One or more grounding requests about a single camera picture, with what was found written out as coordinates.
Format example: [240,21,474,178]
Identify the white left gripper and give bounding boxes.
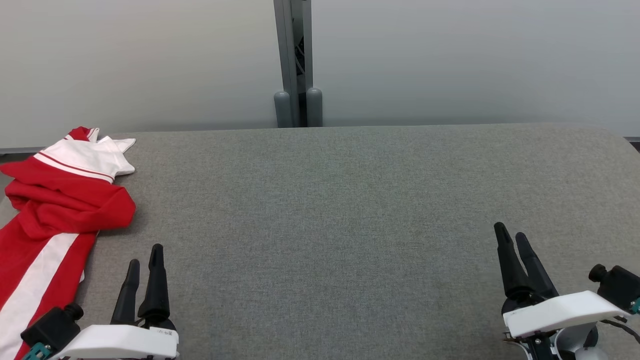
[50,243,180,360]

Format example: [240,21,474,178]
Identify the teal left camera connector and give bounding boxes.
[22,342,52,360]

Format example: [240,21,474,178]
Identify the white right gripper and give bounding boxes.
[494,222,632,346]

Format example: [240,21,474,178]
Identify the red jersey with white sleeves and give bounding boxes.
[0,126,137,242]

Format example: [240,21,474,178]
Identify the grey partition post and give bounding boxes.
[273,0,313,128]

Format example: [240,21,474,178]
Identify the grey fabric sofa seat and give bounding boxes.
[0,123,640,360]

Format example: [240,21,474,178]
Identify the red shorts with white stripe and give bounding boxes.
[0,220,99,360]

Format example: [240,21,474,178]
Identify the grey cylindrical post foot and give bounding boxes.
[306,87,323,127]
[274,90,293,128]

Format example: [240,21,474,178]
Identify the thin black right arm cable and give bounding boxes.
[600,318,640,346]

